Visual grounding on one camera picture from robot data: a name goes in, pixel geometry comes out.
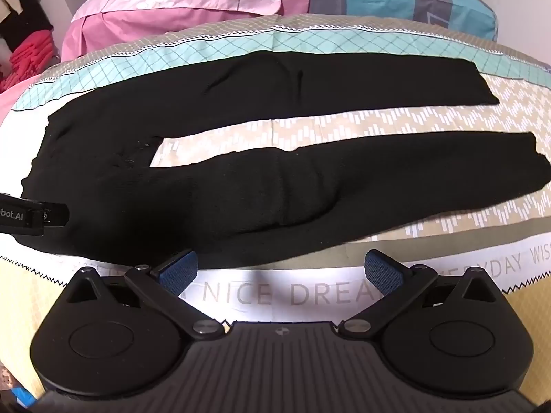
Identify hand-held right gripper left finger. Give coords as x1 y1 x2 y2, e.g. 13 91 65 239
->
66 248 225 339

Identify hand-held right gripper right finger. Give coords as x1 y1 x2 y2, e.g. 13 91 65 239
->
337 251 497 337

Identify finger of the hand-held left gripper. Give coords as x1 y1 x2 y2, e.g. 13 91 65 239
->
43 203 70 227

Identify black pants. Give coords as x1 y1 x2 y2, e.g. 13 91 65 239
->
21 50 544 268

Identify patterned bedsheet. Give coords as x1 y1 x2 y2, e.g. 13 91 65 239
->
0 13 551 401

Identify red clothes pile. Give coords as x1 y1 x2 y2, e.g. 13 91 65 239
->
0 26 60 92

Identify dark hanging clothes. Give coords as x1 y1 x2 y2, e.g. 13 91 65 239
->
0 0 55 50

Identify pink floral quilt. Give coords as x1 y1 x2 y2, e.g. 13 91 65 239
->
61 0 311 62

